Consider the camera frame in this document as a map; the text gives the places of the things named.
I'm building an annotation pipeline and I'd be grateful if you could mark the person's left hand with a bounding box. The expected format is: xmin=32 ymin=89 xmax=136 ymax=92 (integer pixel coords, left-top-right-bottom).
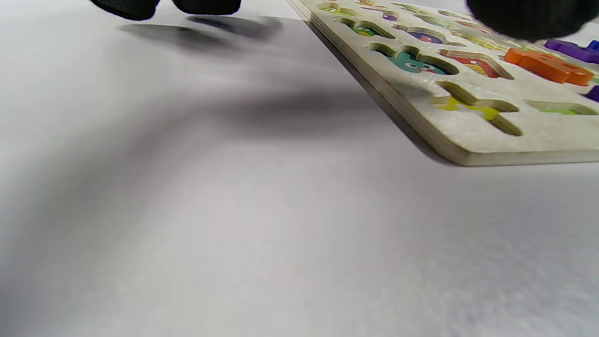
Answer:
xmin=89 ymin=0 xmax=599 ymax=40

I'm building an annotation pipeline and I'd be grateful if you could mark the purple number-shaped math block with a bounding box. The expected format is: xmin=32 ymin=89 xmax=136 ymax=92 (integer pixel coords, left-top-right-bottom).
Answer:
xmin=544 ymin=39 xmax=599 ymax=65

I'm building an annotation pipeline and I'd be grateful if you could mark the wooden math block puzzle board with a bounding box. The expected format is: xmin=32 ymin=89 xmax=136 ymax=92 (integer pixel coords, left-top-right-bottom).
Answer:
xmin=285 ymin=0 xmax=599 ymax=167

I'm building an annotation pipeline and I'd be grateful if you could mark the orange math block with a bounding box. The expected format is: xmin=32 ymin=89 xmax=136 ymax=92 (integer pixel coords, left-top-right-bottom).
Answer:
xmin=504 ymin=47 xmax=595 ymax=87

